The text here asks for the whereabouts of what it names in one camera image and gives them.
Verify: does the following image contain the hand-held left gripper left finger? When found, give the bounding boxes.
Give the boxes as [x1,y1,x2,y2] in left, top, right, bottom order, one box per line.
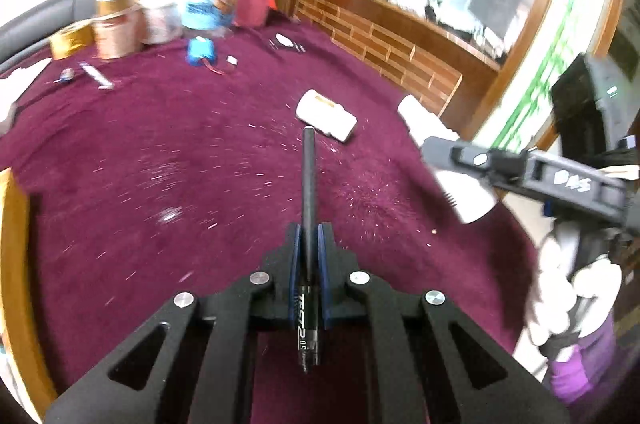
[44,224,308,424]

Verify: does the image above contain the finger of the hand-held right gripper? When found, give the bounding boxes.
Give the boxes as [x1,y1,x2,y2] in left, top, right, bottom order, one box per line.
[420,136,640,235]

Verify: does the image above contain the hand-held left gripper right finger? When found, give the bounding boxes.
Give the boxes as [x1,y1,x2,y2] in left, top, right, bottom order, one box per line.
[316,221,571,424]

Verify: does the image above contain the black pen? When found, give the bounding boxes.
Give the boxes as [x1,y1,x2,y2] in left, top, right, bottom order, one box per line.
[295,126,322,373]

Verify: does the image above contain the person's right forearm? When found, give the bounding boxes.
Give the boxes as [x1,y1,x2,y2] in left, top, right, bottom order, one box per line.
[547,309,626,405]

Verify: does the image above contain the person's right hand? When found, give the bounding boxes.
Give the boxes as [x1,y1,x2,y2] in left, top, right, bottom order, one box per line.
[530,224,623,360]

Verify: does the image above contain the white plastic bottle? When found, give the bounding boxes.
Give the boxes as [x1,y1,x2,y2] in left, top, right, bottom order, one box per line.
[295,89,359,143]

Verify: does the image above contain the wooden framed glass partition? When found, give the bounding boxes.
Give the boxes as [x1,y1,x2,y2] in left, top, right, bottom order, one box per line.
[277,0,631,145]

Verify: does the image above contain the white ballpoint pen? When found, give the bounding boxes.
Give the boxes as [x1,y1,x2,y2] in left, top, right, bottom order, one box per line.
[77,61,117,91]

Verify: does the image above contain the white board with yellow tape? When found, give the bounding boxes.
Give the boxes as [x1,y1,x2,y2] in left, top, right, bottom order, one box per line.
[0,169,58,420]

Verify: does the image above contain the white plastic tub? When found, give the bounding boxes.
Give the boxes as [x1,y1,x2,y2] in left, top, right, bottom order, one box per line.
[135,0,183,45]

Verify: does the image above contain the yellow tape roll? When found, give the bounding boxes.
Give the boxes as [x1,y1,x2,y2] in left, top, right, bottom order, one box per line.
[49,21,96,60]

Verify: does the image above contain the white paper sheets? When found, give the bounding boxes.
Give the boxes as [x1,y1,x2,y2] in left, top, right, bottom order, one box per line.
[0,56,53,81]

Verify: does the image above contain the black leather sofa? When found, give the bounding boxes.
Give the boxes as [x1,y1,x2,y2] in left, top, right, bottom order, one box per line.
[0,0,101,65]

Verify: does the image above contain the blue battery pack with wires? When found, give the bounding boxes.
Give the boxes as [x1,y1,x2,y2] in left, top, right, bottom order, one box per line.
[186,36,240,76]

